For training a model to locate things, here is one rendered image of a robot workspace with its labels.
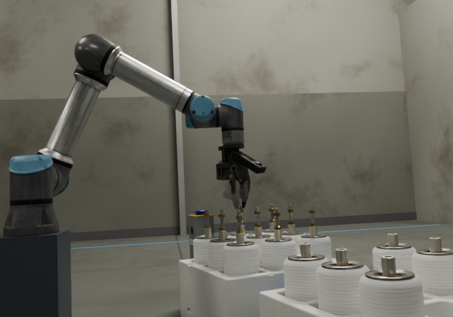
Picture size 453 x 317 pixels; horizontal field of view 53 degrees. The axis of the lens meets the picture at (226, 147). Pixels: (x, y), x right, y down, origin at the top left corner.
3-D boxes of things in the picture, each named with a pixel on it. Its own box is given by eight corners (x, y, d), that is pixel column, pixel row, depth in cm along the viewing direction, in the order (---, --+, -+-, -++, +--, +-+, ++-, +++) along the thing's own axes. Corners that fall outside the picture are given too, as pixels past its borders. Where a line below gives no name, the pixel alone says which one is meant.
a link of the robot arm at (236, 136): (248, 131, 154) (234, 129, 147) (249, 144, 153) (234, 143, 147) (230, 133, 158) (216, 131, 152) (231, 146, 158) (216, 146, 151)
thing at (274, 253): (286, 313, 119) (282, 243, 121) (257, 308, 126) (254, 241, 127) (307, 305, 126) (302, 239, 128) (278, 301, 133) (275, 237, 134)
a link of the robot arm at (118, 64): (78, 16, 135) (224, 96, 135) (87, 29, 146) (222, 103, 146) (58, 49, 133) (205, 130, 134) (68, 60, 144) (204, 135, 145)
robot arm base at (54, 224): (-6, 237, 124) (-6, 201, 125) (13, 233, 139) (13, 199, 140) (52, 234, 126) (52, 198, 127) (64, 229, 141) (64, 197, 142)
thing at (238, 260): (262, 318, 116) (258, 245, 118) (224, 319, 116) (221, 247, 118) (261, 308, 125) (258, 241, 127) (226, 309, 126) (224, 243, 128)
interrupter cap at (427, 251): (438, 258, 88) (437, 254, 88) (408, 253, 95) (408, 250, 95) (465, 254, 91) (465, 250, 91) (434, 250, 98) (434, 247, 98)
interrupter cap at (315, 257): (300, 264, 89) (300, 260, 89) (280, 259, 96) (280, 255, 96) (332, 260, 92) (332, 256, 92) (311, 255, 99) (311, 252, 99)
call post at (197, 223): (198, 309, 154) (194, 216, 157) (191, 305, 161) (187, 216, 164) (218, 306, 157) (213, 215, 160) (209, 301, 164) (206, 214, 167)
